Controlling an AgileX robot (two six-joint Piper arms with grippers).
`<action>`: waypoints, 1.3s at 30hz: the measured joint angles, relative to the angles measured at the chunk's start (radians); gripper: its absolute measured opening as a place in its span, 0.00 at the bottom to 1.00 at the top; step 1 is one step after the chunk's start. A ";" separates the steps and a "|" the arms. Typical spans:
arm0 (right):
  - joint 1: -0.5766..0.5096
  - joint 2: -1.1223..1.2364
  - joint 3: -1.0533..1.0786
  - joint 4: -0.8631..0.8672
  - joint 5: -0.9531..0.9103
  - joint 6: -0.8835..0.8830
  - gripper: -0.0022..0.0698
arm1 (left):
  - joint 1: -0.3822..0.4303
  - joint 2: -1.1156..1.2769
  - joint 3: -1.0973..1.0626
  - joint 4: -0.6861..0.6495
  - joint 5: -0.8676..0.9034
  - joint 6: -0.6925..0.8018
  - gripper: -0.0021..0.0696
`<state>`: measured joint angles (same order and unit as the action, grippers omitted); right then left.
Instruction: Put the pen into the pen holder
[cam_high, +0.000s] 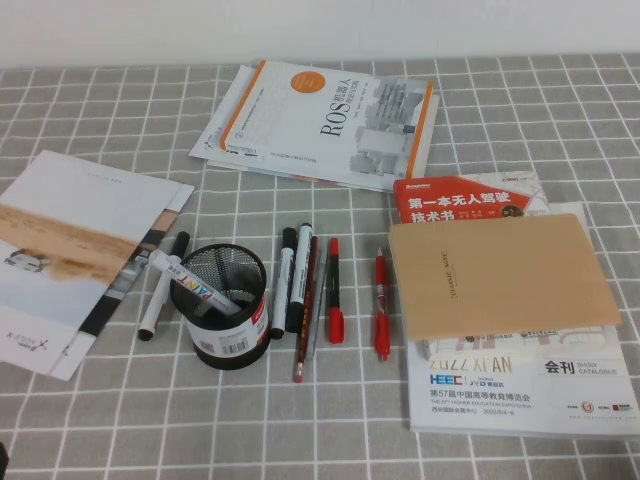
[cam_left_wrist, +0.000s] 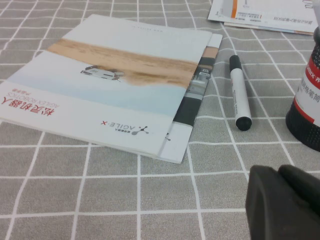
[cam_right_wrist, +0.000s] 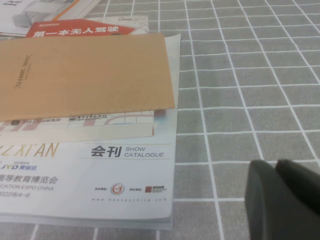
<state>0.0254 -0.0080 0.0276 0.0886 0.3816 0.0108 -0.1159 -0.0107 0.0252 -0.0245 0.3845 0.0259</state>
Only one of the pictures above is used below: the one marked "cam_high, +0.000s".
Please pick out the black marker with red cap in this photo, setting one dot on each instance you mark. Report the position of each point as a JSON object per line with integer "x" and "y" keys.
{"x": 334, "y": 285}

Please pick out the slim grey pen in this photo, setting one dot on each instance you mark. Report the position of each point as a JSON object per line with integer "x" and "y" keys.
{"x": 316, "y": 310}

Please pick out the red retractable gel pen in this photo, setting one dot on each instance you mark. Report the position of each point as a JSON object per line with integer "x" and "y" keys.
{"x": 381, "y": 300}

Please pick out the black mesh pen holder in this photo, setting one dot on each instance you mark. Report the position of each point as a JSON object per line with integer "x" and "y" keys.
{"x": 220, "y": 345}

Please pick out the white marker with black cap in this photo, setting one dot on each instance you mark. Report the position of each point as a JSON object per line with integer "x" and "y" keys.
{"x": 154, "y": 312}
{"x": 282, "y": 285}
{"x": 300, "y": 280}

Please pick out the red black striped pencil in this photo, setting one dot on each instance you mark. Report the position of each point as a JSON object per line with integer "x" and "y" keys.
{"x": 302, "y": 345}

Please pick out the white orange ROS book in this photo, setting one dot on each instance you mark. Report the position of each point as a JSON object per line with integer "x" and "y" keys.
{"x": 325, "y": 125}

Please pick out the red autonomous driving book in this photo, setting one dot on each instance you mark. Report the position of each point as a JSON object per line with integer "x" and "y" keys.
{"x": 440, "y": 195}

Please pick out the white paint marker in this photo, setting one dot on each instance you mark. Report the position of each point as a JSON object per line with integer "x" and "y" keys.
{"x": 200, "y": 286}

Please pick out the white brochure with small logo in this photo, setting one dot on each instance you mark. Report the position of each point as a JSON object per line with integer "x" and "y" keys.
{"x": 210, "y": 135}

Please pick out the kraft paper notebook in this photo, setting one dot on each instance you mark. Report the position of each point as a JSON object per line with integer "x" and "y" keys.
{"x": 500, "y": 275}

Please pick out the grey checked tablecloth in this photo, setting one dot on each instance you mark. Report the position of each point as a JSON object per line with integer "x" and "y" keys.
{"x": 350, "y": 425}

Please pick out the AgileX brochure with dark strip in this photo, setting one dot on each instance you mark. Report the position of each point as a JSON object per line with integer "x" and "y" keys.
{"x": 115, "y": 295}

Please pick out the white show catalogue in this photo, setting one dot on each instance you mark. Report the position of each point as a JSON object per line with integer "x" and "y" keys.
{"x": 500, "y": 390}

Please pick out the AgileX brochure with desert photo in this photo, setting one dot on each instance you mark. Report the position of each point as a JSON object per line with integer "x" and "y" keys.
{"x": 75, "y": 225}

